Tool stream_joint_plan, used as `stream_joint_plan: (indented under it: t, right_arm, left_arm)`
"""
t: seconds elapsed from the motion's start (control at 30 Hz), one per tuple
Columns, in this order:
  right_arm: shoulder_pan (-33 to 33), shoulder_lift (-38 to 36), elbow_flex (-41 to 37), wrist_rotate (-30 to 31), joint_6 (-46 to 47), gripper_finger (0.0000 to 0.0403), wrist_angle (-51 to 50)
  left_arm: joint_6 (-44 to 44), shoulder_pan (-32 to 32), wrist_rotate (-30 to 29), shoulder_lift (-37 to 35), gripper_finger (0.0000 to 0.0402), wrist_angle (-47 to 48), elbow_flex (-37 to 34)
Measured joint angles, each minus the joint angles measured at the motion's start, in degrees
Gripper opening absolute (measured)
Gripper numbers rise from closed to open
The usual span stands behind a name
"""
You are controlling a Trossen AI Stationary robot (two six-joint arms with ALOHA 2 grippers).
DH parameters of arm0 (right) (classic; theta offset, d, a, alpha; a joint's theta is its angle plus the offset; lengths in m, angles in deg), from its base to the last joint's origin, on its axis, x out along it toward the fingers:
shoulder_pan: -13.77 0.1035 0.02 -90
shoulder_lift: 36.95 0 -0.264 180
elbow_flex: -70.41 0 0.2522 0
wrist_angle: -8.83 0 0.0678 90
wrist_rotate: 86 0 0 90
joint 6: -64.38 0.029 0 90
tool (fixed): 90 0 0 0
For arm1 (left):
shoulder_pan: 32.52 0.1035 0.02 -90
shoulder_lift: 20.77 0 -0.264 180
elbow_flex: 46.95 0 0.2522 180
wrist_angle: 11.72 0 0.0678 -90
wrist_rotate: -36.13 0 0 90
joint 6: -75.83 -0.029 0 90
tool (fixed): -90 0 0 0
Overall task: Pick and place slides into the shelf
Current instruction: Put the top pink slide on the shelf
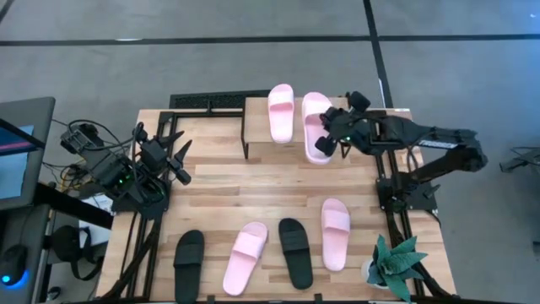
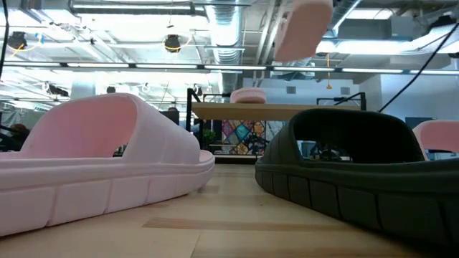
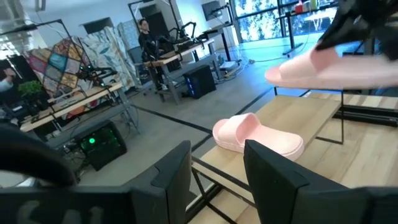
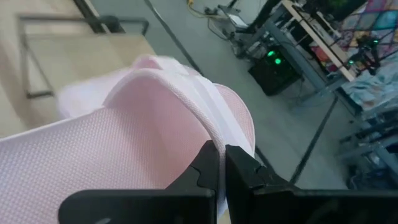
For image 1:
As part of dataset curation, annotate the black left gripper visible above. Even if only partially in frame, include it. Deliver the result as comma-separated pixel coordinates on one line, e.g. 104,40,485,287
132,124,194,186

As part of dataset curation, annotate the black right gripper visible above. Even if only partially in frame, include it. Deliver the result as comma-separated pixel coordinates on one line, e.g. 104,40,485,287
315,90,372,157

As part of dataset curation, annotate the pink rubber slide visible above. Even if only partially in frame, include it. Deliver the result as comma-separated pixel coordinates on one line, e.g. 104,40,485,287
320,197,352,273
267,83,295,144
222,221,269,297
300,91,335,166

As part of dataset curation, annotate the black rubber slide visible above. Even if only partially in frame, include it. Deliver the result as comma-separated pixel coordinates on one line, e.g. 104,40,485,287
173,229,206,304
278,217,315,291

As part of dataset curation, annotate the wooden shelf with black legs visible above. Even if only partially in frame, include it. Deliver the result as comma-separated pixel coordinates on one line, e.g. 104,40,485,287
240,90,358,160

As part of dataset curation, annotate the black perforated floor mat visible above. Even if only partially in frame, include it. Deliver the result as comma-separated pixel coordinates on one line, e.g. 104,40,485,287
169,89,273,110

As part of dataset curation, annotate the white box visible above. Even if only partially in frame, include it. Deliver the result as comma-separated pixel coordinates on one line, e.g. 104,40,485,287
78,193,114,248

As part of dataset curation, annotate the black desk bar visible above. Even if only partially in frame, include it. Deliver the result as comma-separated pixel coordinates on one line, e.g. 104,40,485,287
35,181,115,231

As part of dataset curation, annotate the grey computer monitor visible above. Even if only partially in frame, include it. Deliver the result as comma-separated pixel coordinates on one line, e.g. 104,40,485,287
0,96,57,212

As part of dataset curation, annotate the green plant in white pot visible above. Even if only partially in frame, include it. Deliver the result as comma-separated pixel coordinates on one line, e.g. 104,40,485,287
360,234,429,304

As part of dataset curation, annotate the grey side desk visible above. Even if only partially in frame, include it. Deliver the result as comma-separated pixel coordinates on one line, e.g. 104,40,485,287
0,202,56,304

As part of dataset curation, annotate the black floor stand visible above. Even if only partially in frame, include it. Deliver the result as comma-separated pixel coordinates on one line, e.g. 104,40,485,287
499,145,540,173

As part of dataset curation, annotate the black round device with light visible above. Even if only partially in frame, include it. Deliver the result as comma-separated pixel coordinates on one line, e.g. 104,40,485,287
0,243,30,290

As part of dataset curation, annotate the black metal rig frame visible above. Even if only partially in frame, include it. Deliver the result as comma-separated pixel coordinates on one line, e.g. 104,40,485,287
100,90,459,304

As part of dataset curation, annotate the yellow cable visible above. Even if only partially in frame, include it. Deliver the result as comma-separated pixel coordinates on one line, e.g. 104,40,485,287
57,164,92,192

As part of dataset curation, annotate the black strap bag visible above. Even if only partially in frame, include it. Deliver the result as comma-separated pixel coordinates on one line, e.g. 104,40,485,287
50,225,106,282

